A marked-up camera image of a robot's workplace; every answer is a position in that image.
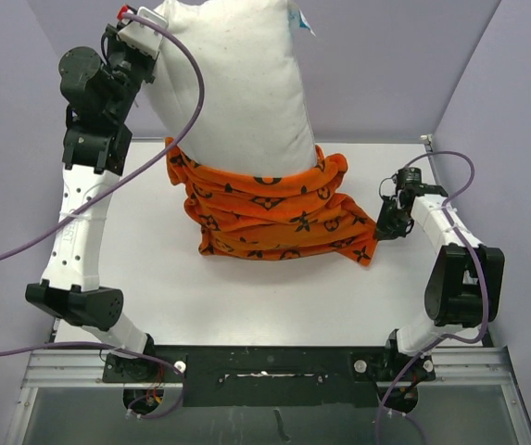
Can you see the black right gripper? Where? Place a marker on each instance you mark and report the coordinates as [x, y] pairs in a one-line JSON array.
[[385, 230]]

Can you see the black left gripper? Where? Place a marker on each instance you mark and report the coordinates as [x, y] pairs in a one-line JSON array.
[[112, 42]]

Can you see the orange patterned pillowcase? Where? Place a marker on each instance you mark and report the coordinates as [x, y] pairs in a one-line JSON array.
[[274, 218]]

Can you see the white pillow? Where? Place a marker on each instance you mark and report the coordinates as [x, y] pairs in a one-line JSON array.
[[254, 119]]

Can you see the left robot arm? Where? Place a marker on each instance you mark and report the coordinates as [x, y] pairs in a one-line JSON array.
[[93, 159]]

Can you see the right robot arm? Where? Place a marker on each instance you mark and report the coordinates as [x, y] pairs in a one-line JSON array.
[[462, 293]]

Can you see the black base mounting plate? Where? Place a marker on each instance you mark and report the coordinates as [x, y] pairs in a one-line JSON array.
[[219, 376]]

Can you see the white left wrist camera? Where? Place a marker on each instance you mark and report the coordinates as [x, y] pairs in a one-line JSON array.
[[139, 29]]

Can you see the aluminium frame rail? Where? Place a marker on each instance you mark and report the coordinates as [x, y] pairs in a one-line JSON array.
[[71, 364]]

